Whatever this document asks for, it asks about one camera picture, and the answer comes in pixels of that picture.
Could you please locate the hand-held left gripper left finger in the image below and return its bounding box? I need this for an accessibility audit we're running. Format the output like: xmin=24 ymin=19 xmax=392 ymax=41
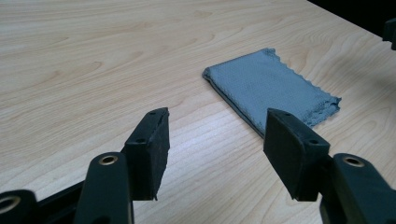
xmin=120 ymin=106 xmax=171 ymax=202

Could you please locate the grey cloth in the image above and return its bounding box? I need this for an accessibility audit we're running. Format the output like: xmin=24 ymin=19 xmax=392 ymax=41
xmin=202 ymin=47 xmax=343 ymax=140

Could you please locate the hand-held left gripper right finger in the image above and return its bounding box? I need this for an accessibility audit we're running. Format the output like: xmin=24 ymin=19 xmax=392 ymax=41
xmin=262 ymin=107 xmax=332 ymax=203

